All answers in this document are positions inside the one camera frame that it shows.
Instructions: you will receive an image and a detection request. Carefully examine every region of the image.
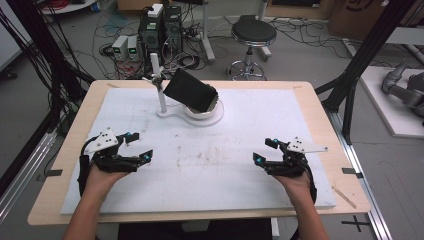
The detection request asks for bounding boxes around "white floor board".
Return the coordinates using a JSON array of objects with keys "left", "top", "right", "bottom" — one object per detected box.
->
[{"left": 359, "top": 65, "right": 424, "bottom": 139}]

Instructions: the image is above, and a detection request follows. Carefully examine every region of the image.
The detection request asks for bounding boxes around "black computer tower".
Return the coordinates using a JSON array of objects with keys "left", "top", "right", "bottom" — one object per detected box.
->
[
  {"left": 163, "top": 5, "right": 184, "bottom": 54},
  {"left": 138, "top": 13, "right": 165, "bottom": 65}
]

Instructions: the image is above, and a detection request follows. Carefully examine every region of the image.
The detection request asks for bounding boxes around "person's left hand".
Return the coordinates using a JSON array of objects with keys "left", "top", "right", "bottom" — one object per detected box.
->
[{"left": 81, "top": 163, "right": 130, "bottom": 202}]

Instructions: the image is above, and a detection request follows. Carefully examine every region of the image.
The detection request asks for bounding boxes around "person's right hand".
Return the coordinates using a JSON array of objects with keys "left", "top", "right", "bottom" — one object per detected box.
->
[{"left": 272, "top": 171, "right": 315, "bottom": 208}]

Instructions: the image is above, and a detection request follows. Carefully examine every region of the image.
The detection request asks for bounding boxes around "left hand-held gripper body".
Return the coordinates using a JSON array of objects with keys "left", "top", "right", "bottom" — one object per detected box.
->
[{"left": 79, "top": 127, "right": 143, "bottom": 174}]

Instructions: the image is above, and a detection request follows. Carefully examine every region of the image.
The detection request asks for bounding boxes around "white hook stand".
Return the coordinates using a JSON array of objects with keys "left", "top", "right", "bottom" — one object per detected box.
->
[{"left": 142, "top": 52, "right": 225, "bottom": 128}]

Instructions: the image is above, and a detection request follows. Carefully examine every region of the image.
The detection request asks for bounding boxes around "black round stool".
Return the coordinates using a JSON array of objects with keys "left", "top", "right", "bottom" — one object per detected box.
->
[{"left": 226, "top": 20, "right": 278, "bottom": 82}]

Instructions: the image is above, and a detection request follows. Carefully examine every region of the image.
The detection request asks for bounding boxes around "black metal frame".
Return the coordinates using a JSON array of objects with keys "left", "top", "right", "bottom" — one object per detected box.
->
[{"left": 314, "top": 0, "right": 418, "bottom": 145}]

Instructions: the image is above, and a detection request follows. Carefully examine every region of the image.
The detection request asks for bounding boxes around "thin wooden stick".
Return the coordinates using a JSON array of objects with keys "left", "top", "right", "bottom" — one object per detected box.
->
[{"left": 331, "top": 185, "right": 358, "bottom": 210}]

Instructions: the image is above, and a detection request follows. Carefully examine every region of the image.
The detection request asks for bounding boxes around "aluminium rail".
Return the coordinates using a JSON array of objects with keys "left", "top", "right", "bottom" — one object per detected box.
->
[
  {"left": 0, "top": 131, "right": 58, "bottom": 222},
  {"left": 328, "top": 111, "right": 394, "bottom": 240}
]

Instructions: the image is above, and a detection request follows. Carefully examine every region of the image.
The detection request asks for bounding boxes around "black tape cross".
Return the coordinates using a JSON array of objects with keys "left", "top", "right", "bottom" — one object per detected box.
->
[{"left": 340, "top": 214, "right": 371, "bottom": 233}]

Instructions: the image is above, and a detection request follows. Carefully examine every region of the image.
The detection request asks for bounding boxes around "black rectangular cloth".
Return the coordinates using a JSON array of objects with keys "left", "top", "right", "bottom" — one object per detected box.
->
[{"left": 162, "top": 68, "right": 219, "bottom": 113}]

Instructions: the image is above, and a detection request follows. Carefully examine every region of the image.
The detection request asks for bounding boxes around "white foam mat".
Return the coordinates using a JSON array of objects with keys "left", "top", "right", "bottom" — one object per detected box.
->
[{"left": 59, "top": 87, "right": 337, "bottom": 215}]

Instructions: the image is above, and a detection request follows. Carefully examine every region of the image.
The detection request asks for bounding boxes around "person's dark clothing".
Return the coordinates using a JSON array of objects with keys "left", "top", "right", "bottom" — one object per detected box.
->
[{"left": 117, "top": 218, "right": 273, "bottom": 240}]

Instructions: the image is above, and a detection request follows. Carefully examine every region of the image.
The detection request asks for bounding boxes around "black frame with cables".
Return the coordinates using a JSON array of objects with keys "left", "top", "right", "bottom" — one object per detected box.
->
[{"left": 0, "top": 0, "right": 96, "bottom": 198}]

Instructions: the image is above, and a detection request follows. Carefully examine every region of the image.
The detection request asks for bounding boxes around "grey power supply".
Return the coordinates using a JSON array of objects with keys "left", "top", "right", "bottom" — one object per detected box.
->
[
  {"left": 111, "top": 34, "right": 129, "bottom": 62},
  {"left": 127, "top": 34, "right": 141, "bottom": 62}
]

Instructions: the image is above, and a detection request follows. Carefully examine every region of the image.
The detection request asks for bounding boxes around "cardboard box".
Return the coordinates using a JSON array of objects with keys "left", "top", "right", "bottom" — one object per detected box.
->
[{"left": 328, "top": 0, "right": 424, "bottom": 42}]

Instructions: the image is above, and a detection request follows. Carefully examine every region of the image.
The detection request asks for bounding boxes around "white box device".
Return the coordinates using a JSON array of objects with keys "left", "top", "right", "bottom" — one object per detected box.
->
[{"left": 147, "top": 3, "right": 165, "bottom": 19}]

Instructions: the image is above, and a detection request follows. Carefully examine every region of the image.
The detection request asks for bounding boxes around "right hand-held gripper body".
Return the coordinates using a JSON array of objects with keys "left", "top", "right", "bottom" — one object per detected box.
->
[{"left": 263, "top": 136, "right": 329, "bottom": 178}]

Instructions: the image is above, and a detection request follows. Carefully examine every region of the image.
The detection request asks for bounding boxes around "white round table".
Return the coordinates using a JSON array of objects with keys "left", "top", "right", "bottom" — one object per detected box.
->
[{"left": 39, "top": 0, "right": 98, "bottom": 15}]

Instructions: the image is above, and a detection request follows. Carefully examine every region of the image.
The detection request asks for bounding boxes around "grey desk leg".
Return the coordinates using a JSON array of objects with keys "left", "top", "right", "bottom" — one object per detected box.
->
[
  {"left": 258, "top": 0, "right": 273, "bottom": 62},
  {"left": 199, "top": 0, "right": 217, "bottom": 64}
]

